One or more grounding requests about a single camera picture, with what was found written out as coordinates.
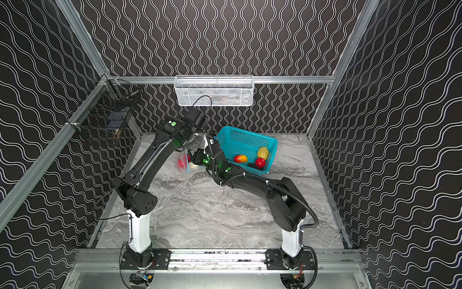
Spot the red orange tomato toy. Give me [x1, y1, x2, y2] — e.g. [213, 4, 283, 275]
[233, 154, 249, 163]

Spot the clear zip top bag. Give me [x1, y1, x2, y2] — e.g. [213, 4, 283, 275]
[177, 147, 203, 174]

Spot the dark red apple toy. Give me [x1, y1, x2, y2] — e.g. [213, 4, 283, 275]
[177, 159, 188, 171]

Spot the yellow potato toy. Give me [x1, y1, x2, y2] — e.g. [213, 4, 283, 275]
[257, 147, 270, 160]

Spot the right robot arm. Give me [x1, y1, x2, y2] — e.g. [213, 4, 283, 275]
[191, 143, 319, 269]

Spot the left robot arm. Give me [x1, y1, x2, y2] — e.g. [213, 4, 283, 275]
[111, 108, 205, 269]

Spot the teal plastic basket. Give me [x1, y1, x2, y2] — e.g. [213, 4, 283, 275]
[217, 126, 278, 175]

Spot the clear wall basket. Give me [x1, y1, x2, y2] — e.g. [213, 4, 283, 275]
[174, 75, 255, 107]

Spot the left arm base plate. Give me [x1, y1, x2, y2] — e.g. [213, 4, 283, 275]
[120, 247, 172, 270]

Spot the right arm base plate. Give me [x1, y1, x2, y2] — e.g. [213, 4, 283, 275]
[264, 249, 315, 270]

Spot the aluminium front rail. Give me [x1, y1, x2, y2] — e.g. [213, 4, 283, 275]
[63, 249, 372, 289]

